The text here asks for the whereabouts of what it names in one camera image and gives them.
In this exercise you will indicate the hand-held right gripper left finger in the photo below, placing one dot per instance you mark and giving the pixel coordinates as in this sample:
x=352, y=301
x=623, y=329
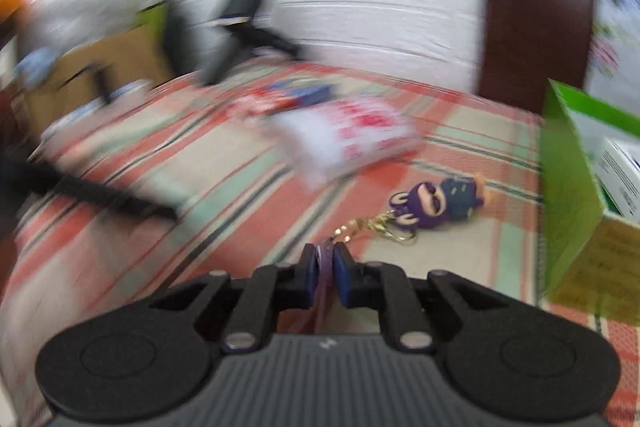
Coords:
x=310, y=268

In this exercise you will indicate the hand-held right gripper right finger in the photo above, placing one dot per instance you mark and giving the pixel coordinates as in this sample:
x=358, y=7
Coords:
x=342, y=273

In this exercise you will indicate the glossy plastic packet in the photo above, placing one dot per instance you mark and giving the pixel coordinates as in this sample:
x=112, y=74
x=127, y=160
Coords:
x=320, y=147

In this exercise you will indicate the red white cigarette pack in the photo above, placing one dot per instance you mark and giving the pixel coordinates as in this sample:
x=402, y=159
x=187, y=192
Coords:
x=260, y=102

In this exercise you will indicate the small playing card box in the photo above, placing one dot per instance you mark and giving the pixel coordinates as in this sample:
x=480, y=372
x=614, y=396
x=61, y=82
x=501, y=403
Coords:
x=305, y=94

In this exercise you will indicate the large green cardboard box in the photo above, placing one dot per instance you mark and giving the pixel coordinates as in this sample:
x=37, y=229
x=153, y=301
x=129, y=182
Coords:
x=570, y=207

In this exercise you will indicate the red green plaid blanket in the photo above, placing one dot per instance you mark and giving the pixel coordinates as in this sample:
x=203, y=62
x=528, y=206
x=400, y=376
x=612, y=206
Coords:
x=200, y=207

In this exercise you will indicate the light blue cloth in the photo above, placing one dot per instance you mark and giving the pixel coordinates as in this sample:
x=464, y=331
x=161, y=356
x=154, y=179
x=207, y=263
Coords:
x=35, y=64

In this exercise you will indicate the open brown cardboard box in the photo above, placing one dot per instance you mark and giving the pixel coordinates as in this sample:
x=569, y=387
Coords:
x=135, y=57

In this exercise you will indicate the black curved object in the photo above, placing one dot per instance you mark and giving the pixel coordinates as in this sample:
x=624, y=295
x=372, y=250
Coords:
x=177, y=37

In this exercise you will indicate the bright green object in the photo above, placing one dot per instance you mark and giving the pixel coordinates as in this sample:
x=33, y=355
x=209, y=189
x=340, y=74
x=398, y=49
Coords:
x=152, y=17

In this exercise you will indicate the dark brown chair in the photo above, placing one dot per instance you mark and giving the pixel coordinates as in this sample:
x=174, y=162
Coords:
x=530, y=32

